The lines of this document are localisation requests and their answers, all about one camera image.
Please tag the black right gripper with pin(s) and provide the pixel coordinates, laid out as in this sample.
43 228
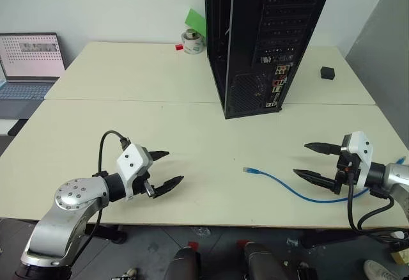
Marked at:
346 171

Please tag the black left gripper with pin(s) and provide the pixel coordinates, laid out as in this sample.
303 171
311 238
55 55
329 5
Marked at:
140 185

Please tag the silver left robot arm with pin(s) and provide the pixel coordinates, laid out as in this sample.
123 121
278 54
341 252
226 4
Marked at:
73 206

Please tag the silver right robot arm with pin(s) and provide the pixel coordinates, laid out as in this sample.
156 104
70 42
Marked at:
396 177

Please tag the black table foot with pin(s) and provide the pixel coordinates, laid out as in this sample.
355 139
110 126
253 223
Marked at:
108 233

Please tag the small black box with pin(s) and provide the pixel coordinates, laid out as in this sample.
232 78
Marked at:
327 73

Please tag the dark rounded shape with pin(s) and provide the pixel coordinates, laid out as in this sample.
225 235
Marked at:
185 265
265 262

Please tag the white shoe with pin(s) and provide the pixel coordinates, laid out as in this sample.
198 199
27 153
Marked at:
378 270

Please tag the small red block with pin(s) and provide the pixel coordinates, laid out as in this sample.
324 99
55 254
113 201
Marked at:
179 47

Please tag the white printed cup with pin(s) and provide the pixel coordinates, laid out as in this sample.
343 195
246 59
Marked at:
195 47

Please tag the black computer tower case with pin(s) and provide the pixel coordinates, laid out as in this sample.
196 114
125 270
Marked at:
255 46

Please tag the grey tape roll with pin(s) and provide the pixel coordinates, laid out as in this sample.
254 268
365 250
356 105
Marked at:
190 34

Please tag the green paper sheet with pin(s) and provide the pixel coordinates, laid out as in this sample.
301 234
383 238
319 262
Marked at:
195 21

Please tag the open grey laptop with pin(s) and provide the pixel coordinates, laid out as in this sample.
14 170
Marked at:
30 59

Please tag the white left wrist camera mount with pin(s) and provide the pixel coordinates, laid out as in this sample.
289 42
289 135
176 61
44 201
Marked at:
131 165

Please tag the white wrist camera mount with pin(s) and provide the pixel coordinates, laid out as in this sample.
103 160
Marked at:
359 149
131 165

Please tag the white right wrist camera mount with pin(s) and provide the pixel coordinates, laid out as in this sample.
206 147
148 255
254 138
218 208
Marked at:
359 149

